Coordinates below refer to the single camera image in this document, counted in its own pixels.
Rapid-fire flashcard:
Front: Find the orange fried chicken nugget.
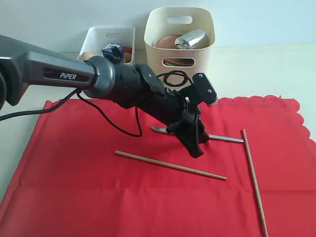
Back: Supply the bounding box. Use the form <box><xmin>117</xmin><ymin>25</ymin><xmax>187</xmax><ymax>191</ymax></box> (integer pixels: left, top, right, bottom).
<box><xmin>123</xmin><ymin>52</ymin><xmax>132</xmax><ymax>64</ymax></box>

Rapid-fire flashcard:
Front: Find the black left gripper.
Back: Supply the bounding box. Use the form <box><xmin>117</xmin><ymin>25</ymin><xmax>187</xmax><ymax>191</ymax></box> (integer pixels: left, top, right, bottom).
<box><xmin>138</xmin><ymin>91</ymin><xmax>210</xmax><ymax>158</ymax></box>

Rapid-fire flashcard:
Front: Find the white perforated plastic basket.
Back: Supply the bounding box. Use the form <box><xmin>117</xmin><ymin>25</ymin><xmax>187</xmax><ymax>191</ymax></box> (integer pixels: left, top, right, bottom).
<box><xmin>79</xmin><ymin>26</ymin><xmax>135</xmax><ymax>66</ymax></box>

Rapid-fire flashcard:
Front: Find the table knife steel blade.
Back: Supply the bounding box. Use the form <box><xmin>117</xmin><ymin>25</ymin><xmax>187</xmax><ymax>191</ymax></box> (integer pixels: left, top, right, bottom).
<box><xmin>151</xmin><ymin>126</ymin><xmax>244</xmax><ymax>143</ymax></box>

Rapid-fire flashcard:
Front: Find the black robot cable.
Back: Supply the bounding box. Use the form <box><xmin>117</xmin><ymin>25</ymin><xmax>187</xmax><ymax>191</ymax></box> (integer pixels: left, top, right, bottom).
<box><xmin>0</xmin><ymin>71</ymin><xmax>196</xmax><ymax>138</ymax></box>

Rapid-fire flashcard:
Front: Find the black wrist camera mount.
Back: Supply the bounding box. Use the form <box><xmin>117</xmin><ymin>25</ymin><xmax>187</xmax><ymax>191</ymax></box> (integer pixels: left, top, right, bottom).
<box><xmin>179</xmin><ymin>73</ymin><xmax>218</xmax><ymax>107</ymax></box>

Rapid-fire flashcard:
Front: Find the cream plastic bin black circle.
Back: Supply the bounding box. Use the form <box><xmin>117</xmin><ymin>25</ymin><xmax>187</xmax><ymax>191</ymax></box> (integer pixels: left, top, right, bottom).
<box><xmin>144</xmin><ymin>7</ymin><xmax>215</xmax><ymax>80</ymax></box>

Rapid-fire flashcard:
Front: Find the red cloth table mat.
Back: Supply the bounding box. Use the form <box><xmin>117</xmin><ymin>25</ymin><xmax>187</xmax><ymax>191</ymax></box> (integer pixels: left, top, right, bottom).
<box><xmin>0</xmin><ymin>95</ymin><xmax>316</xmax><ymax>237</ymax></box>

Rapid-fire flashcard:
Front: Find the brown egg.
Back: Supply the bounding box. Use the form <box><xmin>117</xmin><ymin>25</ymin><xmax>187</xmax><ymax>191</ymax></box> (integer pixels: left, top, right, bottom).
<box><xmin>79</xmin><ymin>52</ymin><xmax>94</xmax><ymax>61</ymax></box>

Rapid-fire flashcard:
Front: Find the brown clay plate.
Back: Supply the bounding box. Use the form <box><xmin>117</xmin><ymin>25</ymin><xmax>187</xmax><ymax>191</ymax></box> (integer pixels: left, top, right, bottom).
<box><xmin>155</xmin><ymin>34</ymin><xmax>195</xmax><ymax>67</ymax></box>

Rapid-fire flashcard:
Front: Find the stainless steel cup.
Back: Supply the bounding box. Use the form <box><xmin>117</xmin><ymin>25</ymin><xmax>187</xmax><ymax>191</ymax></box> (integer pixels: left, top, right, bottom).
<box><xmin>174</xmin><ymin>29</ymin><xmax>209</xmax><ymax>49</ymax></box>

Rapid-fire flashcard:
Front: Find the wooden chopstick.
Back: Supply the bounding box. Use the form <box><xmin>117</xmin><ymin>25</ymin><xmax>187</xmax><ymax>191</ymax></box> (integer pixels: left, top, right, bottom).
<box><xmin>115</xmin><ymin>151</ymin><xmax>227</xmax><ymax>181</ymax></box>
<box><xmin>242</xmin><ymin>129</ymin><xmax>268</xmax><ymax>237</ymax></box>

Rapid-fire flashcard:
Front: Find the red sausage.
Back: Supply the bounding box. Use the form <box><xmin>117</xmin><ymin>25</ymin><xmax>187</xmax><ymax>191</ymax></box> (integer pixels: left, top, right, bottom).
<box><xmin>123</xmin><ymin>46</ymin><xmax>132</xmax><ymax>54</ymax></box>

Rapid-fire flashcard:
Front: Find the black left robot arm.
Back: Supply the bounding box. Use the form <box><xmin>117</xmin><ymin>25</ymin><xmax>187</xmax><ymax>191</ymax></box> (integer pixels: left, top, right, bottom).
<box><xmin>0</xmin><ymin>36</ymin><xmax>209</xmax><ymax>158</ymax></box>

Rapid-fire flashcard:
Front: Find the blue white milk carton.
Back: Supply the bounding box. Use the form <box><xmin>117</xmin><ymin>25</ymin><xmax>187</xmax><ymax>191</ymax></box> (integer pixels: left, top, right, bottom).
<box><xmin>102</xmin><ymin>43</ymin><xmax>123</xmax><ymax>58</ymax></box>

